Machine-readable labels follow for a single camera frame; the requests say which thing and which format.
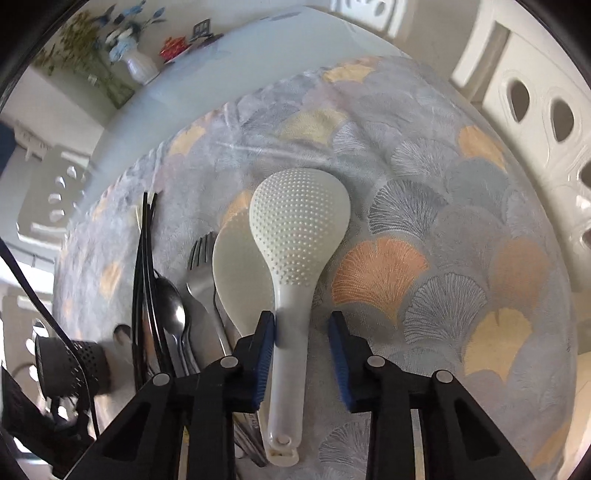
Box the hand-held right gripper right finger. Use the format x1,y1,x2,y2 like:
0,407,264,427
327,310,539,480

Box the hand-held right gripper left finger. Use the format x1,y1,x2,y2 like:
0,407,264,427
69,310,278,480

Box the steel spoon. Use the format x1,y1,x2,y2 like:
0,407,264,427
154,276,201,376

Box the white dimpled rice paddle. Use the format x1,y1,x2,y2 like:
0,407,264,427
248,168,352,468

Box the white dining chair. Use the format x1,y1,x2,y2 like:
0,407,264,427
540,152,591,305
358,0,419,44
17,150,90,252
450,0,591,158

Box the cream dimpled rice paddle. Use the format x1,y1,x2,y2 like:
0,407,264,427
212,215,277,341

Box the black perforated utensil holder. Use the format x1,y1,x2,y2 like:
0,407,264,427
36,336,112,398

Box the red lidded teacup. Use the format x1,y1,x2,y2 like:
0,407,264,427
160,37,190,63

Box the yellow green plant sprigs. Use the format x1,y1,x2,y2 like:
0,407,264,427
34,11,134,109

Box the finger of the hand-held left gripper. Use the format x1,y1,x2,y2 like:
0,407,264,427
0,367,95,475

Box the steel fork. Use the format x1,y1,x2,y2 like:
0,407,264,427
186,232,234,358

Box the black phone stand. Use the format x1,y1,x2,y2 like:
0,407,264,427
191,18,223,45

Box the blue white flower bouquet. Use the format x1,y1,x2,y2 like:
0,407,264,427
95,0,167,63

